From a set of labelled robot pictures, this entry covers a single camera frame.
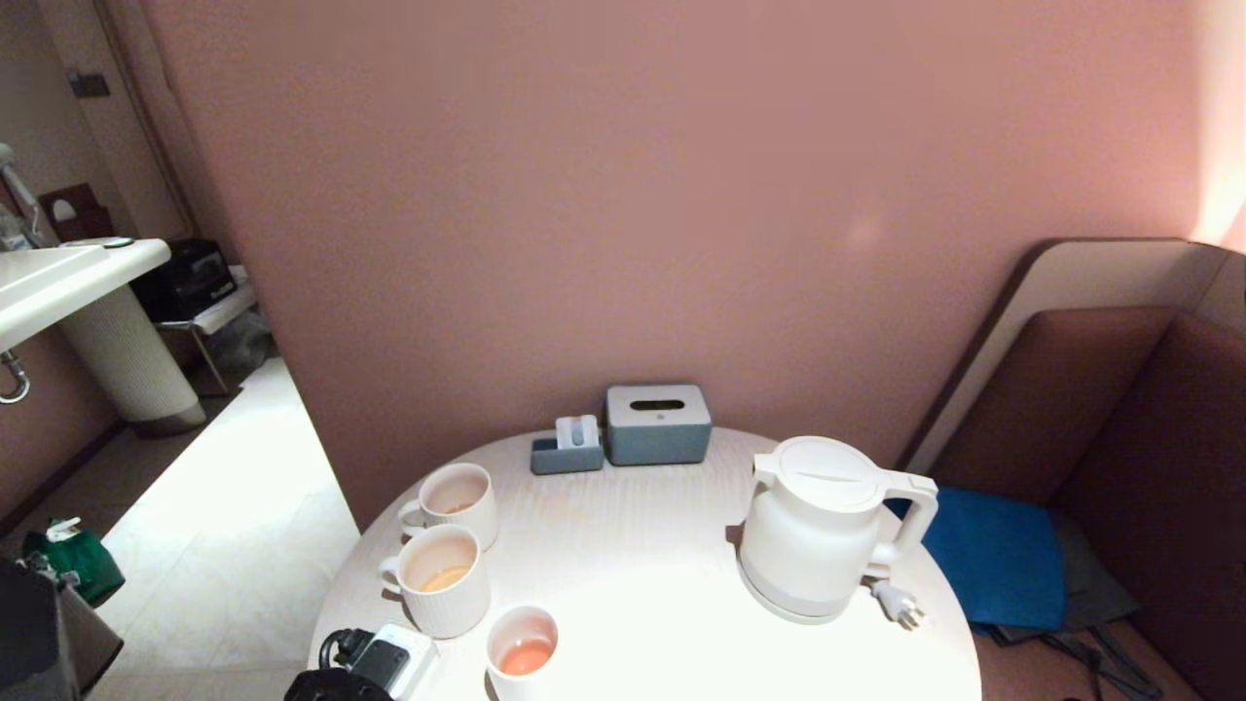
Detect brown waste bin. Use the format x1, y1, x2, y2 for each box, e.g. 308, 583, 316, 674
54, 582, 125, 696

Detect brown upholstered bench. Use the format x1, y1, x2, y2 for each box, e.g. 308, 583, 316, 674
925, 307, 1246, 701

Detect chrome sink faucet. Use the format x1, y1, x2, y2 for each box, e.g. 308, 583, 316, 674
0, 141, 45, 249

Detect black box appliance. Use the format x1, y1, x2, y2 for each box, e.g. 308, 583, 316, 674
129, 239, 238, 322

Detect green bag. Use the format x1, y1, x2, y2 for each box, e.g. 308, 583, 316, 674
21, 518, 126, 607

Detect white pedestal sink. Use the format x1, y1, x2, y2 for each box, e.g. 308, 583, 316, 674
0, 238, 171, 351

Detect brown wall holder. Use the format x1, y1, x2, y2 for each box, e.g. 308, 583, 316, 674
37, 182, 113, 243

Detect white power plug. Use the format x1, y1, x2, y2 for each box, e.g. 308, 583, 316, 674
869, 579, 924, 631

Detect white metal-leg rack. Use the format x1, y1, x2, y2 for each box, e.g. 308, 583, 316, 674
156, 279, 259, 397

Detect thin dark loose cable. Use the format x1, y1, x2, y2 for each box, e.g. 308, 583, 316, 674
993, 623, 1208, 701

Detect grey blue tissue box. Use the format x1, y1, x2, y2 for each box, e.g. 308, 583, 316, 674
605, 383, 714, 465

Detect white electric kettle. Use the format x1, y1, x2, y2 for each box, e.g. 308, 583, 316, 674
740, 435, 940, 616

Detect smooth white handleless cup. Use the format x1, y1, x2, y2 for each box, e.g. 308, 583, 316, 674
485, 605, 561, 701

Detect white ribbed sink pedestal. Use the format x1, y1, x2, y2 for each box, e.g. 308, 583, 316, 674
55, 284, 207, 438

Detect small grey sachet holder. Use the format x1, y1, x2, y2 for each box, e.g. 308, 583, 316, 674
531, 433, 606, 475

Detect white ribbed mug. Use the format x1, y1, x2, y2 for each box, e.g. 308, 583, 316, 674
397, 461, 499, 551
378, 524, 492, 641

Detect blue folded cloth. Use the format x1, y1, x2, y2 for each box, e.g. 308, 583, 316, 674
886, 487, 1068, 632

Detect grey plastic bag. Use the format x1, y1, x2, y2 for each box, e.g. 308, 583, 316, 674
209, 314, 275, 381

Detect grey round kettle base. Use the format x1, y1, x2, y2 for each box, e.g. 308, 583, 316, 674
738, 560, 877, 625

